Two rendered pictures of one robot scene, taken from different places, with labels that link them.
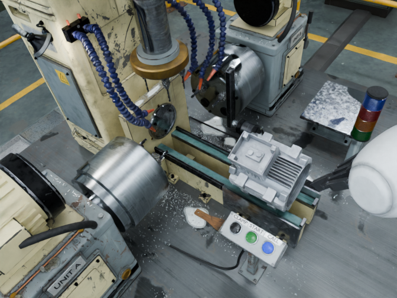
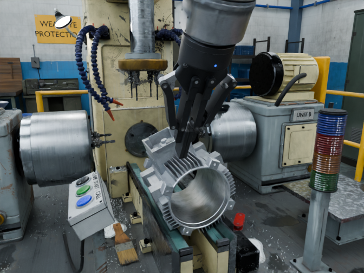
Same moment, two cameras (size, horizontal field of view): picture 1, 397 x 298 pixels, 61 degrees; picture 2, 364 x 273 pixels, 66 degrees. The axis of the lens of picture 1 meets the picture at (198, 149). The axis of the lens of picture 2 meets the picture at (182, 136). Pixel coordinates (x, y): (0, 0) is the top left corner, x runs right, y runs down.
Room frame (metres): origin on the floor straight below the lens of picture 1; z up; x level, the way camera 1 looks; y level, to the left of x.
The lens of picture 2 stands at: (0.01, -0.52, 1.32)
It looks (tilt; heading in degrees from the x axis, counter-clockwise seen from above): 14 degrees down; 27
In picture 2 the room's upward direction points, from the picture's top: straight up
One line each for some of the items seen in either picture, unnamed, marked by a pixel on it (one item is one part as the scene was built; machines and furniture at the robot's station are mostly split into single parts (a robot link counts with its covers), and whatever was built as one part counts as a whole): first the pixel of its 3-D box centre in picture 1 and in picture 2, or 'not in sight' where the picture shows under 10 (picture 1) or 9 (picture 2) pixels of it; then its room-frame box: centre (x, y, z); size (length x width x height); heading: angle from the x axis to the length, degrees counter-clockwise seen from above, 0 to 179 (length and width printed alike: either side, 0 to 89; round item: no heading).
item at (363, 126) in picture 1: (365, 120); (326, 160); (0.73, -0.55, 1.10); 0.06 x 0.06 x 0.04
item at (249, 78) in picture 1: (231, 77); (225, 132); (1.12, -0.17, 1.04); 0.41 x 0.25 x 0.25; 137
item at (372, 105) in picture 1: (374, 99); (331, 123); (0.73, -0.55, 1.19); 0.06 x 0.06 x 0.04
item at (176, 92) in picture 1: (153, 123); (140, 145); (0.98, 0.17, 0.97); 0.30 x 0.11 x 0.34; 137
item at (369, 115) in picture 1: (370, 110); (329, 142); (0.73, -0.55, 1.14); 0.06 x 0.06 x 0.04
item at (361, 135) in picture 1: (362, 130); (324, 178); (0.73, -0.55, 1.05); 0.06 x 0.06 x 0.04
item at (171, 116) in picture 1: (163, 121); (142, 140); (0.94, 0.12, 1.02); 0.15 x 0.02 x 0.15; 137
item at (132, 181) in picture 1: (110, 194); (45, 149); (0.62, 0.29, 1.04); 0.37 x 0.25 x 0.25; 137
